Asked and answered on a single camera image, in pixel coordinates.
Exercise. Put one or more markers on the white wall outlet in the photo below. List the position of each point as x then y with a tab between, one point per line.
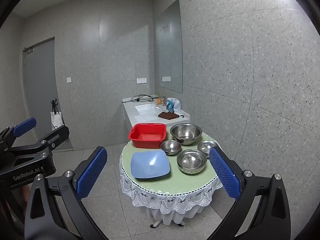
141	80

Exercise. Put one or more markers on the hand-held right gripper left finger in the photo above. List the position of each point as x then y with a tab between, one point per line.
91	172

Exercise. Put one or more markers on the large steel bowl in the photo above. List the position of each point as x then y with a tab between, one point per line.
185	132

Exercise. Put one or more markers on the grey door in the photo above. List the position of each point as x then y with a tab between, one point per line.
40	85

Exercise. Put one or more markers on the white sink counter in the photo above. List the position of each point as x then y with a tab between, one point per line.
130	115

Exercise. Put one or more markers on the metal bowls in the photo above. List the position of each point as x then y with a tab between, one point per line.
150	165

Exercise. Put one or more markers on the medium steel bowl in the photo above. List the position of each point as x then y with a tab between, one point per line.
192	160

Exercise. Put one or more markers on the white tote bag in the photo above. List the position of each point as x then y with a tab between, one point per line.
57	121

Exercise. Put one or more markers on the red plastic basin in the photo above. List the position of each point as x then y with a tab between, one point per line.
147	137

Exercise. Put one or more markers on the white table base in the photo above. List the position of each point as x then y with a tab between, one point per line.
155	225

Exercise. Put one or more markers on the clear plastic bag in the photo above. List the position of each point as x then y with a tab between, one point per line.
173	106

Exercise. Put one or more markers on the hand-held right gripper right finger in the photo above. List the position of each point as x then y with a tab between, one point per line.
225	175

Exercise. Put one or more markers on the metal door closer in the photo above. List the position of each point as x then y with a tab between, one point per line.
28	50

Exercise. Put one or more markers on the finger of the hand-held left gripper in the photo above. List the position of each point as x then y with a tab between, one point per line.
25	127
56	136

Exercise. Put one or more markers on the brown cloth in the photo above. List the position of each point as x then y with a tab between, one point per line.
168	115

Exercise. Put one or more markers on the white sink basin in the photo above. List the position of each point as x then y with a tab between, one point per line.
147	108

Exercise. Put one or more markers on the orange soap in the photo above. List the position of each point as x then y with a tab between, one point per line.
158	101

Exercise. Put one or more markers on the round table with green cloth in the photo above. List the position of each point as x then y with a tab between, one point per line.
175	182

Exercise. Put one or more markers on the wall mirror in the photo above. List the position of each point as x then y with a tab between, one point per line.
170	47

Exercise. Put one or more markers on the small steel bowl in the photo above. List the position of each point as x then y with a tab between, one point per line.
205	147
170	147

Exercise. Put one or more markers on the metal faucet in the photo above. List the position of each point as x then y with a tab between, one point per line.
163	101

